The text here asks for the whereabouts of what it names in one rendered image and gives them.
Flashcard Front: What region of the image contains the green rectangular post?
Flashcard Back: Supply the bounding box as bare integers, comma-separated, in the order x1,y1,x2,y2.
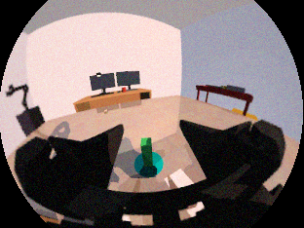
140,137,153,168

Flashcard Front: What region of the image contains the cyan circle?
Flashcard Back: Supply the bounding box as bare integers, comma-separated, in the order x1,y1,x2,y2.
133,152,164,177

